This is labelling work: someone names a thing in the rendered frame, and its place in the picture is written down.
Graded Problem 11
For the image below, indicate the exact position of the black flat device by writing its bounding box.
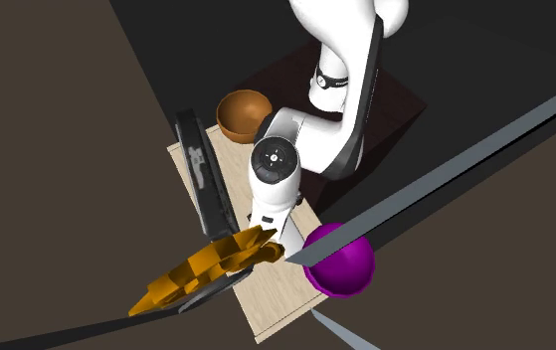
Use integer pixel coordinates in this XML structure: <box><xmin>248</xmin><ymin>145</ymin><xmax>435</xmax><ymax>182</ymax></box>
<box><xmin>174</xmin><ymin>107</ymin><xmax>241</xmax><ymax>242</ymax></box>

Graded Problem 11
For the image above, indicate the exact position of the brown bowl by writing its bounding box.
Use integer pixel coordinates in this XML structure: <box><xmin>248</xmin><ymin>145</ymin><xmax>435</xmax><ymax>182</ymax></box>
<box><xmin>216</xmin><ymin>88</ymin><xmax>274</xmax><ymax>145</ymax></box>

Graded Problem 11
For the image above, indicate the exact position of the light wooden table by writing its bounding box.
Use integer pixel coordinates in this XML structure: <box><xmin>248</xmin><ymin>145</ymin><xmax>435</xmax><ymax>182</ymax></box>
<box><xmin>167</xmin><ymin>124</ymin><xmax>330</xmax><ymax>345</ymax></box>

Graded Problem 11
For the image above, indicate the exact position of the golden yellow blocky figure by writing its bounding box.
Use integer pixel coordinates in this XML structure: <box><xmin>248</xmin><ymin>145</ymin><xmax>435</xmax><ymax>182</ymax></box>
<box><xmin>127</xmin><ymin>224</ymin><xmax>286</xmax><ymax>317</ymax></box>

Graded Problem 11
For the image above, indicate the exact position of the purple bowl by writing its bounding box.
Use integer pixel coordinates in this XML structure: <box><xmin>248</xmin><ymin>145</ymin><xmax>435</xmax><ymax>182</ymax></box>
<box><xmin>301</xmin><ymin>222</ymin><xmax>377</xmax><ymax>299</ymax></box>

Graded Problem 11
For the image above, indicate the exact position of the dark maroon robot stand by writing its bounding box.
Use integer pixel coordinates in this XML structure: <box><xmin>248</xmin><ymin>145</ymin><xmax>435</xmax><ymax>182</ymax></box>
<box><xmin>236</xmin><ymin>39</ymin><xmax>428</xmax><ymax>216</ymax></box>

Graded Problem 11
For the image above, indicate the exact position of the long grey beam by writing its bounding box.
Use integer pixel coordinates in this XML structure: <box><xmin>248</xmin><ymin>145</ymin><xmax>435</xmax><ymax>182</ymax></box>
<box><xmin>284</xmin><ymin>76</ymin><xmax>556</xmax><ymax>268</ymax></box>

